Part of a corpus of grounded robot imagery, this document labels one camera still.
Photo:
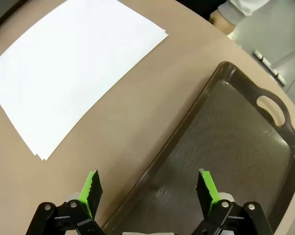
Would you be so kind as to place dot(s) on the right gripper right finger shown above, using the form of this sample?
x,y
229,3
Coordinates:
x,y
207,195

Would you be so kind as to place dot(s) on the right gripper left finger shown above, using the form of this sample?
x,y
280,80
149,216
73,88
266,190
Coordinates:
x,y
88,195

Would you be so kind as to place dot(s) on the white A4 paper sheet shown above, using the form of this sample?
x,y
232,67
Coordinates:
x,y
71,73

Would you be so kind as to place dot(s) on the person's left forearm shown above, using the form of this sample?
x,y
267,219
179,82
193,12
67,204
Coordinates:
x,y
229,12

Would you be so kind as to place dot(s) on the person's left hand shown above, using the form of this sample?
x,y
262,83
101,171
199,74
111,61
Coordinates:
x,y
222,22

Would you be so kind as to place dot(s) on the dark brown plastic tray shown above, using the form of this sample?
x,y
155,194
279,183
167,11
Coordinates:
x,y
223,147

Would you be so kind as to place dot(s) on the white floor power strip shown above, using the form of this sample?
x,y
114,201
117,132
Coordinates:
x,y
267,62

